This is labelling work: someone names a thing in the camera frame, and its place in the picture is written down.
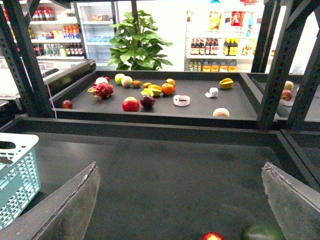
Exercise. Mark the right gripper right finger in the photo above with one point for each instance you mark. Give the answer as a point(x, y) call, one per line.
point(295, 205)

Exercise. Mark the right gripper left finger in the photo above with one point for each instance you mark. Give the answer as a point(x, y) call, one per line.
point(63, 215)

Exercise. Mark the yellow mango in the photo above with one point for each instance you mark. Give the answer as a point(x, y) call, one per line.
point(262, 232)

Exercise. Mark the light blue plastic basket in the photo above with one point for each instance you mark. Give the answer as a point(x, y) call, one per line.
point(19, 176)

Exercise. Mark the red apple on table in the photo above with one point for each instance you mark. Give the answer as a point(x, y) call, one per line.
point(211, 236)

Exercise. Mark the small red apple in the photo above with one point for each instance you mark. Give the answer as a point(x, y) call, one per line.
point(67, 104)

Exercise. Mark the pale peach fruit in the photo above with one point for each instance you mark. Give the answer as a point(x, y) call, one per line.
point(221, 112)

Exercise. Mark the large red apple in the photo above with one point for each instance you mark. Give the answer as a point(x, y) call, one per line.
point(130, 104)

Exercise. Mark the red dragon fruit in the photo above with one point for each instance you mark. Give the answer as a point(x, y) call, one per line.
point(101, 90)

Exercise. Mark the dark purple plum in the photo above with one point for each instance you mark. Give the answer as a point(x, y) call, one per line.
point(147, 101)

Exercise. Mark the crumpled white paper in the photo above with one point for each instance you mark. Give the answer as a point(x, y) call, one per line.
point(212, 93)

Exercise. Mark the yellow star fruit far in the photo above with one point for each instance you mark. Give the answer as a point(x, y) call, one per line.
point(226, 83)

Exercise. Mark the yellow star fruit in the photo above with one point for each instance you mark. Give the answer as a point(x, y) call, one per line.
point(226, 83)
point(152, 90)

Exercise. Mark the green apple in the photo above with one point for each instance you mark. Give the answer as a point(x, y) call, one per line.
point(118, 78)

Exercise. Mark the brown kiwi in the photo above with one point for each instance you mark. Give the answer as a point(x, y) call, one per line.
point(136, 84)

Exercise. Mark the black fruit tray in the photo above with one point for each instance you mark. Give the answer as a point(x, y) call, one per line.
point(239, 100)

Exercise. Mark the white tape roll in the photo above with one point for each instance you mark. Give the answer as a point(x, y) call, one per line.
point(181, 100)

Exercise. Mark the orange tangerine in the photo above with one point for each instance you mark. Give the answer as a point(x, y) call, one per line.
point(167, 89)

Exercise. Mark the green potted plant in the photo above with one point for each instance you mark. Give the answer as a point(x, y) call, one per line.
point(136, 45)

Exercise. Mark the left grocery shelf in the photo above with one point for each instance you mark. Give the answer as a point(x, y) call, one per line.
point(53, 29)

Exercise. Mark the glass door fridge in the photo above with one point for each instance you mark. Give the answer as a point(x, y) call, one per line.
point(96, 19)

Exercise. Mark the black metal frame post right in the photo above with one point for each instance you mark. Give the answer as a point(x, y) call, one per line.
point(295, 17)

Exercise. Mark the black metal frame post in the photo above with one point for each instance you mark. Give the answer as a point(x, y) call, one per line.
point(295, 17)
point(17, 48)

